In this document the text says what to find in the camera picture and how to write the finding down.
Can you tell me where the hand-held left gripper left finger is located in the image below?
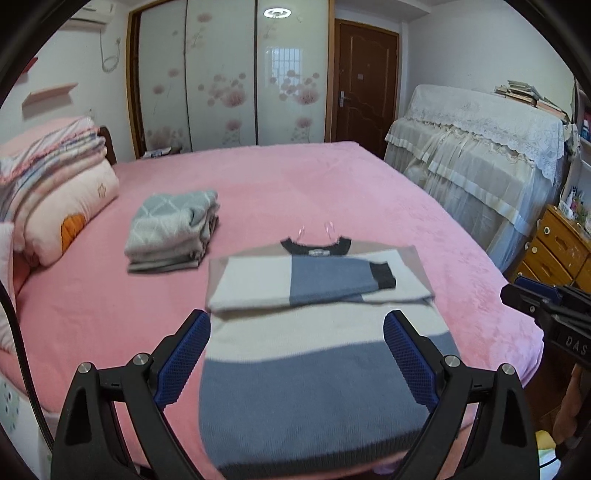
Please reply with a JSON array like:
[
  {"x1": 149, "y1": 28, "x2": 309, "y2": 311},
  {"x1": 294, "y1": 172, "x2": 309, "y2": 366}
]
[{"x1": 50, "y1": 309, "x2": 212, "y2": 480}]

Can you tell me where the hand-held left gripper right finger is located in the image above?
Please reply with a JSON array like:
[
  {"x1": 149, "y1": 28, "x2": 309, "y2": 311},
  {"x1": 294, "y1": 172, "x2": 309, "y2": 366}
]
[{"x1": 383, "y1": 310, "x2": 541, "y2": 480}]

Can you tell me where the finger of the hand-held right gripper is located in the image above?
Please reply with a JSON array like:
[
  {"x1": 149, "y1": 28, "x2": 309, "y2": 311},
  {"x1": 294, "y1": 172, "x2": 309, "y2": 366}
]
[
  {"x1": 514, "y1": 276, "x2": 561, "y2": 300},
  {"x1": 500, "y1": 285, "x2": 555, "y2": 326}
]

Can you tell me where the striped knit sweater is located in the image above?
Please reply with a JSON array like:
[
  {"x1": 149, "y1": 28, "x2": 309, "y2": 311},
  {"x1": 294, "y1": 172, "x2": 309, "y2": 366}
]
[{"x1": 198, "y1": 222, "x2": 462, "y2": 480}]

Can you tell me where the grey checked sweater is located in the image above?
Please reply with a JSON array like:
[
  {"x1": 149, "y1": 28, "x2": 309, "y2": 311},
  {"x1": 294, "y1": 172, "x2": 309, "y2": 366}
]
[{"x1": 124, "y1": 189, "x2": 220, "y2": 259}]

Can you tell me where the person's right forearm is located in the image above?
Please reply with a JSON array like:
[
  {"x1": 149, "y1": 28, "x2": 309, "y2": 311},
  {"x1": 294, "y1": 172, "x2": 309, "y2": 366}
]
[{"x1": 553, "y1": 364, "x2": 587, "y2": 457}]

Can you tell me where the wooden drawer cabinet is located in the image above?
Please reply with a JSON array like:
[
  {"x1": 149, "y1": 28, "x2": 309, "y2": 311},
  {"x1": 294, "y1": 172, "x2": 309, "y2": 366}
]
[{"x1": 512, "y1": 205, "x2": 591, "y2": 296}]

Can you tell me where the cluster of small bottles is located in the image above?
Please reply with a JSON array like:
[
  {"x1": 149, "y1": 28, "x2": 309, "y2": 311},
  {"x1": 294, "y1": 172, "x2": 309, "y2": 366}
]
[{"x1": 558, "y1": 185, "x2": 591, "y2": 232}]

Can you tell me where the lace covered furniture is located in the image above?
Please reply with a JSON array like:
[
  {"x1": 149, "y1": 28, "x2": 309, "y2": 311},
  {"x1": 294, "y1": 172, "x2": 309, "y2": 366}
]
[{"x1": 385, "y1": 84, "x2": 571, "y2": 273}]

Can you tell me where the white dotted bag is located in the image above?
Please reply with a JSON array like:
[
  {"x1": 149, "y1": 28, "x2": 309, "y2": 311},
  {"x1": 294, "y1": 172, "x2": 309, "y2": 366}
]
[{"x1": 0, "y1": 374, "x2": 51, "y2": 467}]

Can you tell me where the pink quilt with orange print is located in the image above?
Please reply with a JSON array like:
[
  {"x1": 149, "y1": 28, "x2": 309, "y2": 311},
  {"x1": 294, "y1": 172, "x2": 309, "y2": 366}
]
[{"x1": 14, "y1": 159, "x2": 120, "y2": 267}]

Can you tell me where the white and pink cushion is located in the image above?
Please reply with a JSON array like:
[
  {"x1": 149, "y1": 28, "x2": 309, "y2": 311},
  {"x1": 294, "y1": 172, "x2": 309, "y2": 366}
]
[{"x1": 0, "y1": 222, "x2": 17, "y2": 354}]

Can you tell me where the stack of books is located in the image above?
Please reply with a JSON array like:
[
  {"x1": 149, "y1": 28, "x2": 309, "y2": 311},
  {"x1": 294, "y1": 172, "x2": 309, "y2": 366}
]
[{"x1": 493, "y1": 79, "x2": 571, "y2": 123}]

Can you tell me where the pink bed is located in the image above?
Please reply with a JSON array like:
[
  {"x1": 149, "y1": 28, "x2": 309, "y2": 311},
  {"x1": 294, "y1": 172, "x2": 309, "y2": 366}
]
[{"x1": 0, "y1": 141, "x2": 543, "y2": 480}]

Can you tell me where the dark wooden headboard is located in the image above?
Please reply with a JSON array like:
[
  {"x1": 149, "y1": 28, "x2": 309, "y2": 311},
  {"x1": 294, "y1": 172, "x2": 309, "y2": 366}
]
[{"x1": 98, "y1": 126, "x2": 118, "y2": 164}]

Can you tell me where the brown wooden door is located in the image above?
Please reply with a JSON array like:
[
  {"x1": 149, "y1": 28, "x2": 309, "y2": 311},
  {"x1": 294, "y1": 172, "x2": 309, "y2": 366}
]
[{"x1": 325, "y1": 18, "x2": 400, "y2": 160}]

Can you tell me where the floral sliding door wardrobe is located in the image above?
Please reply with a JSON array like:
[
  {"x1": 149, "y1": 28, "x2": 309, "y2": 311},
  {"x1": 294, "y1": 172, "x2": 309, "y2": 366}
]
[{"x1": 127, "y1": 0, "x2": 338, "y2": 160}]

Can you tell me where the white air conditioner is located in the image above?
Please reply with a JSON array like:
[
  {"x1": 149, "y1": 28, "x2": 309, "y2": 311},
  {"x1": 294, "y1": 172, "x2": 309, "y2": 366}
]
[{"x1": 69, "y1": 0, "x2": 116, "y2": 31}]

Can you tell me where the black cable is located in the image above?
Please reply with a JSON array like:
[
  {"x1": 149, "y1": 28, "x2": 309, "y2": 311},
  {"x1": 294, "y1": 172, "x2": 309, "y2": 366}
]
[{"x1": 0, "y1": 281, "x2": 56, "y2": 457}]

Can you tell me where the pink wall shelf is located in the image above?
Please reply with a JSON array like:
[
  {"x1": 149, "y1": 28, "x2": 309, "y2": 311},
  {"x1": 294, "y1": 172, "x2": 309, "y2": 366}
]
[{"x1": 22, "y1": 83, "x2": 79, "y2": 108}]

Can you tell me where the white wall cable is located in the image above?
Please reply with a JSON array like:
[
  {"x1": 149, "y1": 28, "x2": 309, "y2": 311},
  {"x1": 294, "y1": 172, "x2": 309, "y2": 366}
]
[{"x1": 102, "y1": 37, "x2": 123, "y2": 72}]

